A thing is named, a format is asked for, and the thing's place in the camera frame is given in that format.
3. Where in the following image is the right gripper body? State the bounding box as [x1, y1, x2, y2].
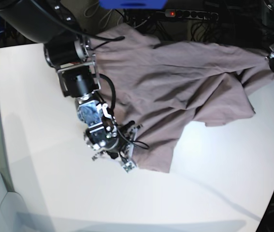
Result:
[84, 125, 134, 160]

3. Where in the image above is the mauve t-shirt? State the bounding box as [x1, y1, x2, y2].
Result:
[91, 24, 274, 173]

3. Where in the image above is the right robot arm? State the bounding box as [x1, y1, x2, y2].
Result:
[0, 0, 128, 159]

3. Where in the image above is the blue box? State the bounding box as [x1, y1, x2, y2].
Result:
[99, 0, 167, 9]

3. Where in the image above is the black power strip red switch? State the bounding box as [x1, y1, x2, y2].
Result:
[164, 9, 219, 21]

